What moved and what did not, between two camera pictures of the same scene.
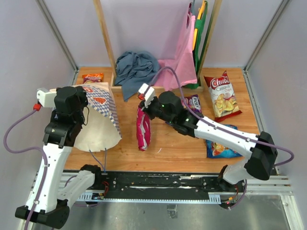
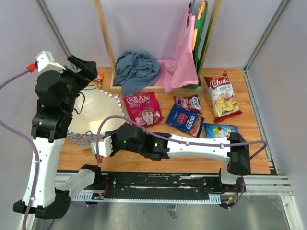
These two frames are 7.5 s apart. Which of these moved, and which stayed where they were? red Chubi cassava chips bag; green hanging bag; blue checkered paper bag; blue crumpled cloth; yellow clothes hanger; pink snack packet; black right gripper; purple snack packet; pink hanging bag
Moved: blue checkered paper bag; pink snack packet; black right gripper
Stayed: purple snack packet; yellow clothes hanger; pink hanging bag; red Chubi cassava chips bag; blue crumpled cloth; green hanging bag
